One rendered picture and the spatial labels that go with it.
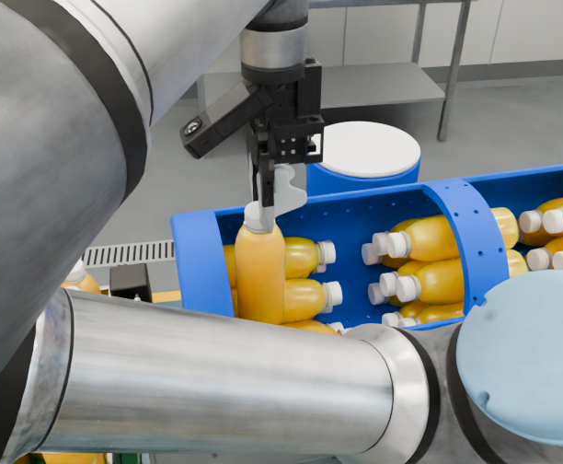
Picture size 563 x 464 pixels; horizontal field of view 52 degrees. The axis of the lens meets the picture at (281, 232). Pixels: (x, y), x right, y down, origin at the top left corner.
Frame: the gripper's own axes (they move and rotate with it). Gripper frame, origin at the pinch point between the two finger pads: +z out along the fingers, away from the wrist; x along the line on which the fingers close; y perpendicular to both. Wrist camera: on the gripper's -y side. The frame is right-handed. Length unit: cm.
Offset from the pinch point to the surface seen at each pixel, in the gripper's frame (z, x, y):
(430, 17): 76, 324, 188
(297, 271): 17.3, 7.8, 7.2
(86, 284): 21.3, 17.5, -26.7
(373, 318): 32.8, 9.2, 22.1
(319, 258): 17.0, 9.7, 11.4
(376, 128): 25, 68, 44
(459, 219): 6.5, 0.9, 29.9
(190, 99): 123, 333, 13
